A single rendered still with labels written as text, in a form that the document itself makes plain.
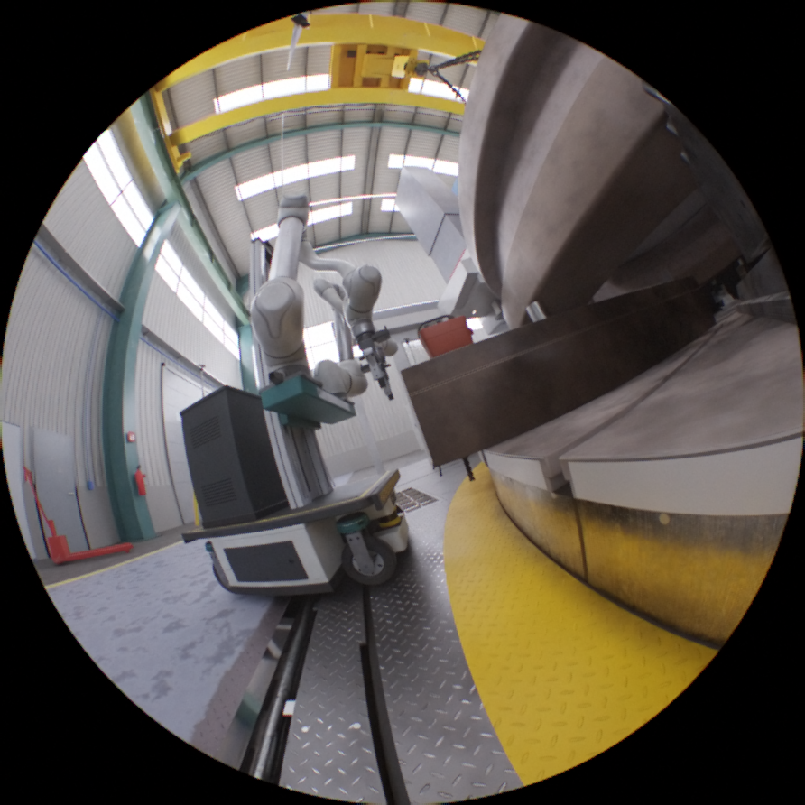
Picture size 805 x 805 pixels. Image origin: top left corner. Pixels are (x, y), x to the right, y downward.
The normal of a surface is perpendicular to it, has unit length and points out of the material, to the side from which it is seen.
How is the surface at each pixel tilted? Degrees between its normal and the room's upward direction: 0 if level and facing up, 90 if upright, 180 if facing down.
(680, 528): 90
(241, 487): 90
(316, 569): 90
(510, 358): 90
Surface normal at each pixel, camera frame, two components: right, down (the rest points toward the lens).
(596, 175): -0.94, 0.31
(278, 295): 0.33, -0.18
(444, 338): -0.08, -0.03
